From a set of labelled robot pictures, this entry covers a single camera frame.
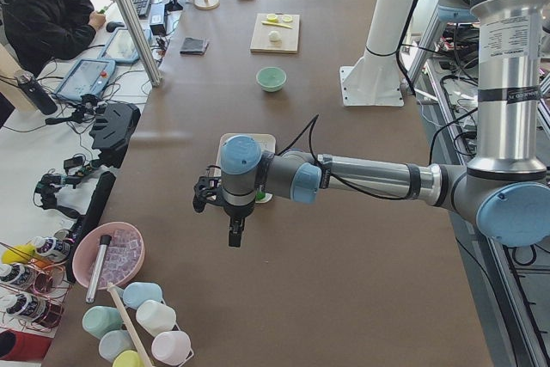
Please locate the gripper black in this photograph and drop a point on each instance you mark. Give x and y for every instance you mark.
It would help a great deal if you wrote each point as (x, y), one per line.
(237, 211)

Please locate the white steamed bun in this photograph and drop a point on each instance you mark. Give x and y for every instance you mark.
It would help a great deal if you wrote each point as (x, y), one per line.
(274, 36)

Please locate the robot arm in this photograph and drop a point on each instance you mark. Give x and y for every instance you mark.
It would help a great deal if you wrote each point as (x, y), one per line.
(502, 190)

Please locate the pink bowl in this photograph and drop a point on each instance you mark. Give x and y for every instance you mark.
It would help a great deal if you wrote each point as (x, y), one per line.
(123, 259)

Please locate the metal tube in bowl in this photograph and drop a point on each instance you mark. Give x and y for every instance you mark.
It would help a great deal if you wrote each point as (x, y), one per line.
(105, 241)

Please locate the light green bowl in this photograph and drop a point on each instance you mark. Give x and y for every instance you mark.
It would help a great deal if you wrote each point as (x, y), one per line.
(271, 79)

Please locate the white rectangular tray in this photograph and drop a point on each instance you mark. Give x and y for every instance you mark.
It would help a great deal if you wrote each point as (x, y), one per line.
(266, 142)

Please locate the white cup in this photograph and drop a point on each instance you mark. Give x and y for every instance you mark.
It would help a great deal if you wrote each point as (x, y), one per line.
(156, 317)

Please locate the light blue cup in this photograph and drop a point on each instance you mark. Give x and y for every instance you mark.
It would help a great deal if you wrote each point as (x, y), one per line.
(136, 293)

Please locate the pink cup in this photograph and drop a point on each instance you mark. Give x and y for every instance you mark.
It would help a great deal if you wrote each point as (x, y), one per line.
(172, 347)

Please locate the mint green cup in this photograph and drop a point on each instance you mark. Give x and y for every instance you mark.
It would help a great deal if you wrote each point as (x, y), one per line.
(100, 320)

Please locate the yellow cup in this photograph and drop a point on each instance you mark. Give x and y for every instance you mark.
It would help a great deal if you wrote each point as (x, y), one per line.
(128, 358)

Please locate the pale blue cup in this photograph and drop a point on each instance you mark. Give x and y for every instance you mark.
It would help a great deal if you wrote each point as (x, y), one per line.
(114, 343)

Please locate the grey folded cloth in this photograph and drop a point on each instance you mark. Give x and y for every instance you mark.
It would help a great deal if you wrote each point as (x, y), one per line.
(194, 46)

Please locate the bamboo cutting board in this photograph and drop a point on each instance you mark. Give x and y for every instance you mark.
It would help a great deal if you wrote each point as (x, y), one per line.
(290, 37)

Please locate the yellow knife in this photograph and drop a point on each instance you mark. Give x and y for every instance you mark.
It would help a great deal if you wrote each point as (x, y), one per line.
(276, 24)

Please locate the blue teach pendant near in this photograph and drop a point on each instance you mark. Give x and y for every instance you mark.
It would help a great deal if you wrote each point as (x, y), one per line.
(86, 77)

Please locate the blue teach pendant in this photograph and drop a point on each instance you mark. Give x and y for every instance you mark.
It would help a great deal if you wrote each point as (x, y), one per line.
(86, 77)
(120, 48)

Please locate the blue teach pendant far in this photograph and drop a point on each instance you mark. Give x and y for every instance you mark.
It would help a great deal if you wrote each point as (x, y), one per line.
(120, 48)

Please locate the computer mouse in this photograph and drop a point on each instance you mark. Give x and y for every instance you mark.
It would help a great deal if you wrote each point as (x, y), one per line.
(113, 25)

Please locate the black water bottle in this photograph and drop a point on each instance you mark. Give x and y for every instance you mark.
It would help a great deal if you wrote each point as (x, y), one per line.
(31, 88)

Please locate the seated person in black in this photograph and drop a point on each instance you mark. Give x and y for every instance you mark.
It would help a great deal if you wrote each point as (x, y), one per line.
(42, 30)

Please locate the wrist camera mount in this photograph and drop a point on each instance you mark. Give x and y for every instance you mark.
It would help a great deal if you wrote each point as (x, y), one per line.
(207, 190)

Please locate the aluminium frame post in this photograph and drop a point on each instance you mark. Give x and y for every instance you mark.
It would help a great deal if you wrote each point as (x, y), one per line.
(130, 17)

